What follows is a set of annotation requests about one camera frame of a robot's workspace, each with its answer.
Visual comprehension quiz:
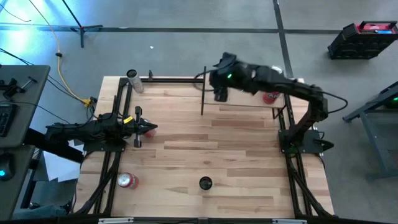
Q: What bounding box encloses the low grey desk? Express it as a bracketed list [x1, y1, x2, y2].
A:
[0, 145, 35, 220]

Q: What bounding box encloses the black and red toolbox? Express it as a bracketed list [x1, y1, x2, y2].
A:
[327, 21, 398, 60]

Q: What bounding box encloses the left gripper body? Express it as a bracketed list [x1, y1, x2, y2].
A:
[127, 106, 144, 148]

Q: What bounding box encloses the black light stand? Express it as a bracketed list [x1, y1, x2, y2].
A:
[61, 0, 104, 49]

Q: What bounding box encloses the black desk beam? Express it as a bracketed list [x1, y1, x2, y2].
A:
[24, 128, 85, 164]

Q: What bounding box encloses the person's leg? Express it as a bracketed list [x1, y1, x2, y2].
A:
[12, 202, 69, 221]

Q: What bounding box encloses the black device with green light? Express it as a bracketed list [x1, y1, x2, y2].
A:
[385, 93, 398, 110]

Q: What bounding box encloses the yellow floor cable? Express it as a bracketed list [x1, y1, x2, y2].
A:
[29, 0, 93, 108]

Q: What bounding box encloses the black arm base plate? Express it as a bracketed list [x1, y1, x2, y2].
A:
[83, 136, 127, 152]
[278, 129, 335, 155]

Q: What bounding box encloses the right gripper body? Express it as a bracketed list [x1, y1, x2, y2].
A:
[214, 86, 229, 103]

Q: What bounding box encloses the black computer mouse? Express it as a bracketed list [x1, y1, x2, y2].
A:
[0, 154, 16, 182]

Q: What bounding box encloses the black metal table frame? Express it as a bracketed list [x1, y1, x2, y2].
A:
[73, 68, 336, 224]

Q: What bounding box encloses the grey side table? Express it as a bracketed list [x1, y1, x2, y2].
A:
[342, 81, 398, 181]

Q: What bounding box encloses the black clamp tool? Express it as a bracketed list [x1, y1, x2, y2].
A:
[0, 76, 38, 98]

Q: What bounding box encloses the black keyboard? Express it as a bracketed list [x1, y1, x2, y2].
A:
[0, 104, 18, 137]

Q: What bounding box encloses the wooden shelf with black legs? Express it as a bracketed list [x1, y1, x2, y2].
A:
[200, 65, 289, 119]

